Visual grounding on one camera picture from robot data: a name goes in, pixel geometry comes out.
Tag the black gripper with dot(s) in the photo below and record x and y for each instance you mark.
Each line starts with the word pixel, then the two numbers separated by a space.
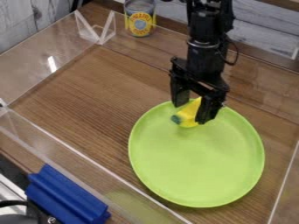
pixel 198 74

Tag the yellow toy banana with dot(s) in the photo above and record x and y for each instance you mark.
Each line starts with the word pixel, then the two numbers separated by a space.
pixel 184 116

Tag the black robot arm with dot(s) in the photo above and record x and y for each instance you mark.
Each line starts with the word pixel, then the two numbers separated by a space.
pixel 210 23

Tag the green round plate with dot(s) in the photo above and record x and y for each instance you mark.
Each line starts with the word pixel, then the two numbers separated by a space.
pixel 199 167

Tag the yellow labelled tin can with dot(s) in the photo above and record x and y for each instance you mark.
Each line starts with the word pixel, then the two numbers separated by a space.
pixel 139 13

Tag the clear acrylic front barrier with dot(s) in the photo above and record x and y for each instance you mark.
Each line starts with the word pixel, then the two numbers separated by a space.
pixel 73 172

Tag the blue plastic clamp block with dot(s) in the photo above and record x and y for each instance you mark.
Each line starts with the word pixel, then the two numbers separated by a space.
pixel 60 197

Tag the clear acrylic corner bracket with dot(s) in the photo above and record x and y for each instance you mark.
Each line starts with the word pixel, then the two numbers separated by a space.
pixel 95 33

